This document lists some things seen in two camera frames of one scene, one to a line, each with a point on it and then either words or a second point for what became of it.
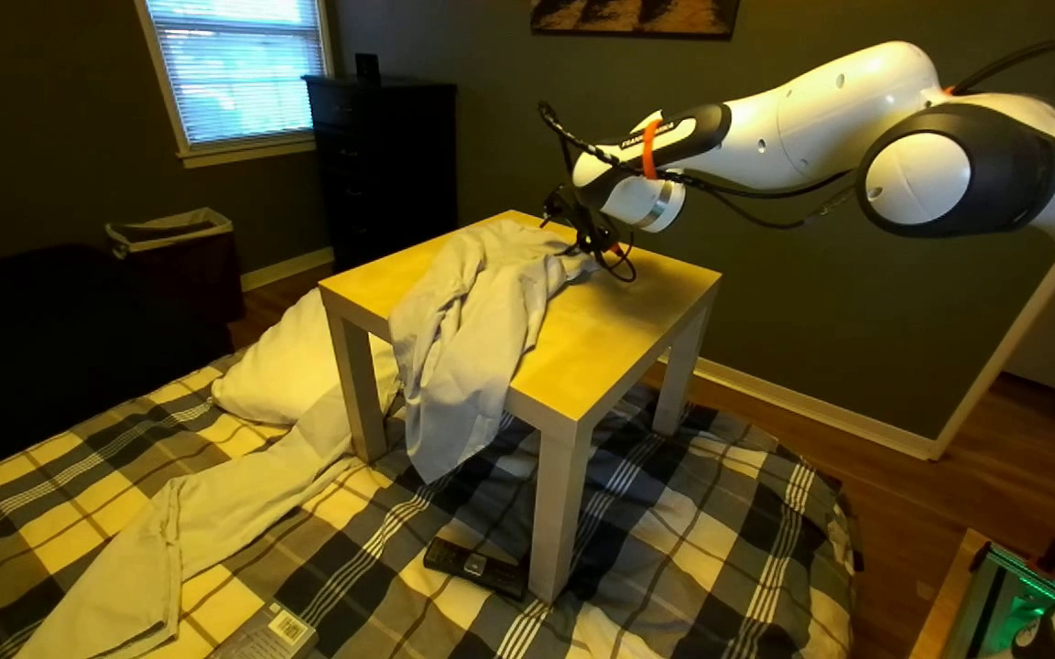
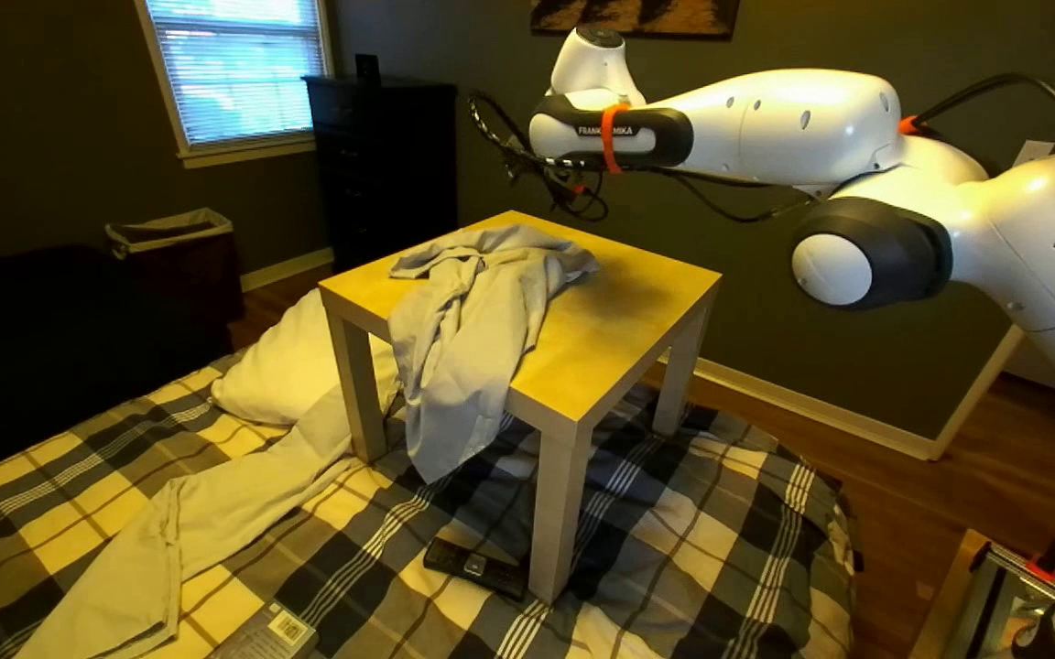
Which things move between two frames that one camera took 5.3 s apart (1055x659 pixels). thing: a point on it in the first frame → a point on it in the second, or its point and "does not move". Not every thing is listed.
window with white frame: x=237 y=73 does not move
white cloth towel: x=462 y=327 does not move
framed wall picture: x=674 y=19 does not move
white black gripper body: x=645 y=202 → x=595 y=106
